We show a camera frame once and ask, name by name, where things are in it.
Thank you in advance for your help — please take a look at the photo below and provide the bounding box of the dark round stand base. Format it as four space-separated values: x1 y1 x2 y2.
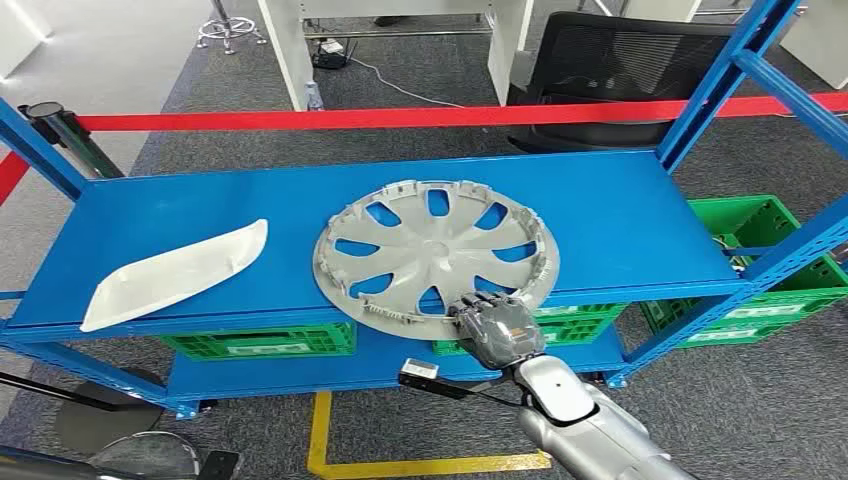
0 368 167 458

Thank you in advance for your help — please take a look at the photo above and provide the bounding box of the red barrier belt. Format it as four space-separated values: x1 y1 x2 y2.
0 151 32 207
78 91 848 132

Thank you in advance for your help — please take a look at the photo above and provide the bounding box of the green plastic crate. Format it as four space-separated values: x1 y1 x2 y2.
639 195 848 350
431 303 629 358
160 322 358 362

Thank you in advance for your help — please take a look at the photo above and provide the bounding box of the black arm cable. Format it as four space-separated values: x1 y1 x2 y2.
433 380 535 411

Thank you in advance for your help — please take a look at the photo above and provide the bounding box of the white office desk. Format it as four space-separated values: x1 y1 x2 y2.
256 0 535 113

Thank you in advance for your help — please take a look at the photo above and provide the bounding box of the white cabinet panel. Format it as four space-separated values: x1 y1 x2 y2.
780 0 848 91

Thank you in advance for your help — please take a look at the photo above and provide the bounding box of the black router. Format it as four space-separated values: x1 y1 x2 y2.
311 39 360 71

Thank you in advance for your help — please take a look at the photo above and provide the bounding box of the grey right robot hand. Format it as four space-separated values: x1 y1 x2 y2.
447 292 547 371

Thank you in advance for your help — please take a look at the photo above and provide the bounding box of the thin white floor cable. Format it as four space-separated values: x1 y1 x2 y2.
349 56 466 109

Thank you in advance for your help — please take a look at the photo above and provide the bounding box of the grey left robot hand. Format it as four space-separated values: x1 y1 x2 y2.
89 431 201 480

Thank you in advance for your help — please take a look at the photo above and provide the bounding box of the yellow floor tape strip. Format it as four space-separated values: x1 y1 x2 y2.
306 391 553 480

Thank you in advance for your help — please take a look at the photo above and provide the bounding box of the grey plastic hubcap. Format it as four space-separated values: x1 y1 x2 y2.
312 179 562 342

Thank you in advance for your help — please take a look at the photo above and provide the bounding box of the white plastic car part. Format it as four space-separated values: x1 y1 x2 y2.
79 219 270 334

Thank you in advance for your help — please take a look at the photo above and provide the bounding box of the black stanchion post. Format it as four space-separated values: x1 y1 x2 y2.
17 101 126 181

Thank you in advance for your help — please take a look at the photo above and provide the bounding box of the black mesh office chair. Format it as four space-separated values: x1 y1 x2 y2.
507 11 738 155

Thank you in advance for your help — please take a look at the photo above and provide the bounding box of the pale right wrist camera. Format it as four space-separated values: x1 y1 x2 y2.
398 358 468 401

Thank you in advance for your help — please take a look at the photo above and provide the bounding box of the blue metal shelf rack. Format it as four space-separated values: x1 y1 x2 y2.
0 0 848 422

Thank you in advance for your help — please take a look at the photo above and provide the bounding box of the chrome stool base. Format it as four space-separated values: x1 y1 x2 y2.
195 0 268 56

